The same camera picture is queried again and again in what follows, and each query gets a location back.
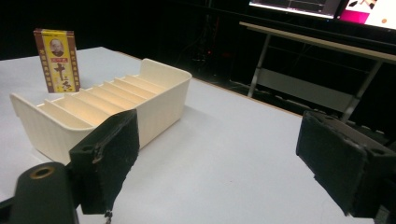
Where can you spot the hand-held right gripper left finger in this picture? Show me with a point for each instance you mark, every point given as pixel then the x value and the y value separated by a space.
pixel 106 161

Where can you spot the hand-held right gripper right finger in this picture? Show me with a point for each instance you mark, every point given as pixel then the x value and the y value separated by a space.
pixel 339 161

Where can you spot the cream slotted storage box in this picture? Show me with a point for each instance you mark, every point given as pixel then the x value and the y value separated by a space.
pixel 162 102

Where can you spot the yellow and brown packet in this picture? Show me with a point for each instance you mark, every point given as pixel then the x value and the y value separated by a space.
pixel 59 60

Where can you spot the long folding table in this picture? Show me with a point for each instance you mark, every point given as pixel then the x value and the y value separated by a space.
pixel 314 42

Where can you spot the monitor with pink picture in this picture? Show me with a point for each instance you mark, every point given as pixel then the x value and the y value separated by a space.
pixel 370 12

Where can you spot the computer monitor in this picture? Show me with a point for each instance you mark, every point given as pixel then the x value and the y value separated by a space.
pixel 299 6

